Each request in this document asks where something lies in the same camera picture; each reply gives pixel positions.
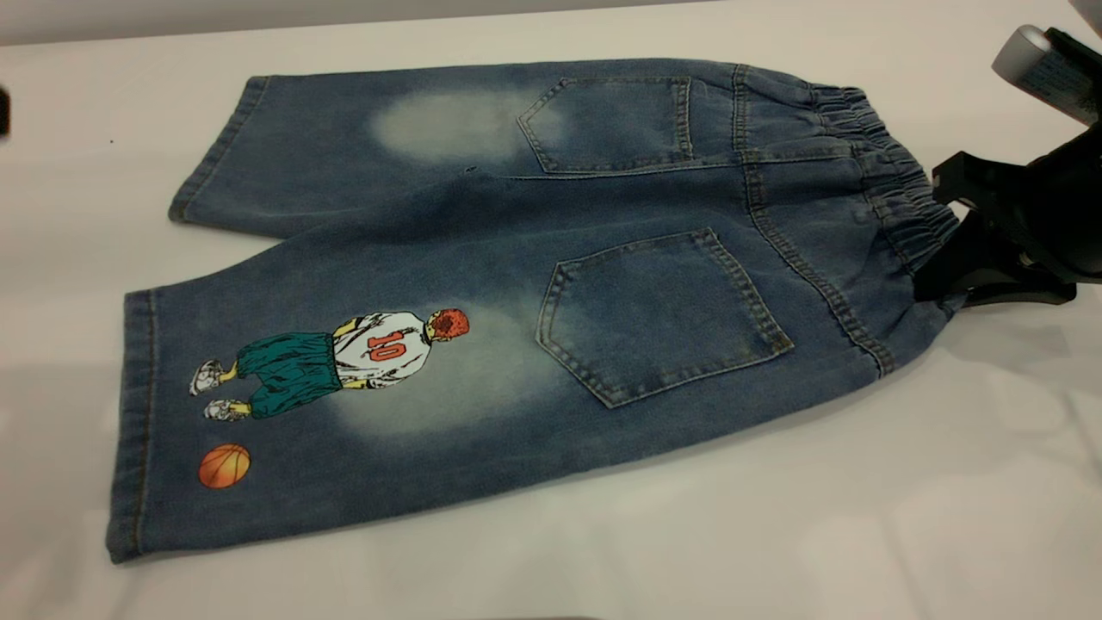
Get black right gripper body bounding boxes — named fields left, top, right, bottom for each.
left=990, top=121, right=1102, bottom=285

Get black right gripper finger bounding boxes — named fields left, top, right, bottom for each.
left=932, top=152, right=1048, bottom=208
left=912, top=211, right=1078, bottom=307

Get blue denim printed jeans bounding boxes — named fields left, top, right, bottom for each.
left=104, top=58, right=969, bottom=566

